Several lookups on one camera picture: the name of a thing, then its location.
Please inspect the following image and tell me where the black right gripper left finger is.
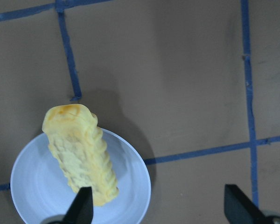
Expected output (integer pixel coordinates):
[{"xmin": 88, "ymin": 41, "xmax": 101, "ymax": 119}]
[{"xmin": 63, "ymin": 187, "xmax": 93, "ymax": 224}]

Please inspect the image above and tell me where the yellow bread roll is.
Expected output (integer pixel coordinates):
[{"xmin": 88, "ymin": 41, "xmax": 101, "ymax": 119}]
[{"xmin": 42, "ymin": 104, "xmax": 119, "ymax": 206}]

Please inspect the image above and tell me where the blue round plate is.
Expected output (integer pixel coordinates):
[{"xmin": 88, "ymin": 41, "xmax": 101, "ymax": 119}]
[{"xmin": 10, "ymin": 130, "xmax": 151, "ymax": 224}]

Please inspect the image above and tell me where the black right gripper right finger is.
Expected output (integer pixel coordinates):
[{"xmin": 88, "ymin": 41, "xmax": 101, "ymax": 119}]
[{"xmin": 224, "ymin": 184, "xmax": 268, "ymax": 224}]

